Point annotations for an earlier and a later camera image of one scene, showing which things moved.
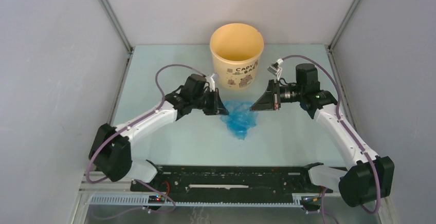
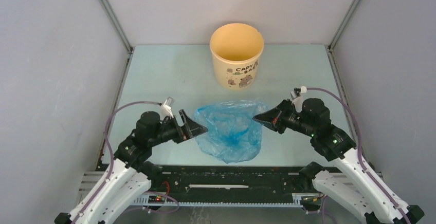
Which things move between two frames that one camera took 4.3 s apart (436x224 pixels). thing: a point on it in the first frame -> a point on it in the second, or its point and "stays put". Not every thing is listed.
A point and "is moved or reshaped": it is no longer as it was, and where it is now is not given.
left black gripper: (217, 108) -> (195, 129)
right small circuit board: (311, 200) stays put
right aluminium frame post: (349, 14) stays put
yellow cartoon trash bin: (237, 50) stays put
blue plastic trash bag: (240, 118) is moved or reshaped
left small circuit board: (156, 199) stays put
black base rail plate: (231, 182) stays put
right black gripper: (271, 99) -> (274, 117)
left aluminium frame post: (111, 12) stays put
